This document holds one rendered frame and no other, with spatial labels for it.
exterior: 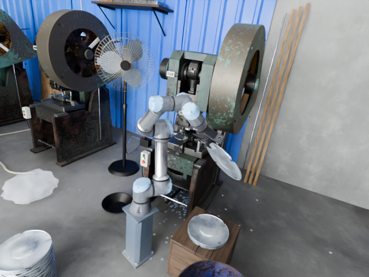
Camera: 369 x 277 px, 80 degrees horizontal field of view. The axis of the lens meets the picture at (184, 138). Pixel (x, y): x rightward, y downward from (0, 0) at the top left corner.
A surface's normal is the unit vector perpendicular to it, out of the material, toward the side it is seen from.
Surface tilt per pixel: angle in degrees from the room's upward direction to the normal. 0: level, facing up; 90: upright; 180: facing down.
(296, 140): 90
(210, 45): 90
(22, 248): 0
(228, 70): 74
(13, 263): 0
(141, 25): 90
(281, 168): 90
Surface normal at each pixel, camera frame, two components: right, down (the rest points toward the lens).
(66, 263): 0.12, -0.91
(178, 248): -0.48, 0.29
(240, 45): -0.28, -0.32
